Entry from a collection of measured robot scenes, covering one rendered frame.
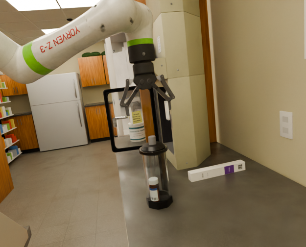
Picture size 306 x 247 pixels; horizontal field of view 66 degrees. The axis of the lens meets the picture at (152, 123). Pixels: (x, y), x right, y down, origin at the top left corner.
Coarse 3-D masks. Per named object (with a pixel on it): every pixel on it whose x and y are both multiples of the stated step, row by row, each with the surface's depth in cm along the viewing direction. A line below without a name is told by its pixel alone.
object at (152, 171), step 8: (144, 152) 85; (152, 152) 84; (144, 160) 87; (152, 160) 85; (160, 160) 86; (144, 168) 88; (152, 168) 86; (160, 168) 86; (144, 176) 90; (152, 176) 86; (160, 176) 87; (168, 176) 91; (152, 184) 87; (160, 184) 87; (168, 184) 90; (152, 192) 88; (160, 192) 87; (168, 192) 90; (152, 200) 89; (160, 200) 88
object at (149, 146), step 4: (148, 136) 88; (152, 136) 88; (148, 140) 88; (152, 140) 87; (144, 144) 90; (148, 144) 89; (152, 144) 87; (156, 144) 88; (160, 144) 87; (144, 148) 86; (148, 148) 85; (152, 148) 85; (156, 148) 85; (160, 148) 85
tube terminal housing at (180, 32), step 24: (168, 24) 111; (192, 24) 119; (168, 48) 112; (192, 48) 119; (168, 72) 114; (192, 72) 120; (168, 96) 118; (192, 96) 120; (192, 120) 120; (192, 144) 122
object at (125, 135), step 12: (108, 96) 144; (120, 96) 145; (144, 96) 146; (120, 108) 146; (132, 108) 146; (144, 108) 147; (120, 120) 147; (144, 120) 148; (120, 132) 149; (132, 132) 149; (144, 132) 150; (120, 144) 150; (132, 144) 150
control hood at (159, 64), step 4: (156, 60) 112; (160, 60) 113; (164, 60) 113; (156, 64) 113; (160, 64) 113; (164, 64) 113; (156, 68) 113; (160, 68) 113; (164, 68) 114; (156, 72) 113; (160, 72) 113; (164, 72) 114; (164, 76) 114
